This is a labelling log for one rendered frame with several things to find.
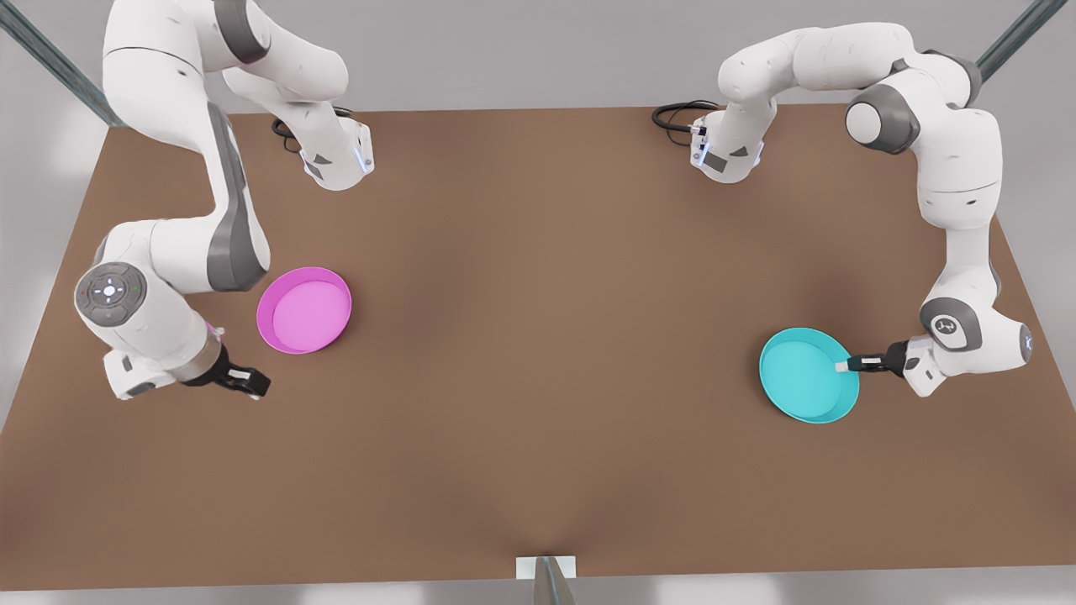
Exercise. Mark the pink plate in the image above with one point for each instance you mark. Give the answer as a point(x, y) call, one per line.
point(304, 311)

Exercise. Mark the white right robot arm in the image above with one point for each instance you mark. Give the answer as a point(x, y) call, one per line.
point(168, 252)

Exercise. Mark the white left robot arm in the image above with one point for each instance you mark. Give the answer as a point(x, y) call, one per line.
point(958, 168)

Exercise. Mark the silver frame post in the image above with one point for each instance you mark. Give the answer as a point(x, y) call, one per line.
point(59, 63)
point(1013, 38)
point(548, 581)

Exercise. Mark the blue plate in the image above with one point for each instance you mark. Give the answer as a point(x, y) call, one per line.
point(803, 378)

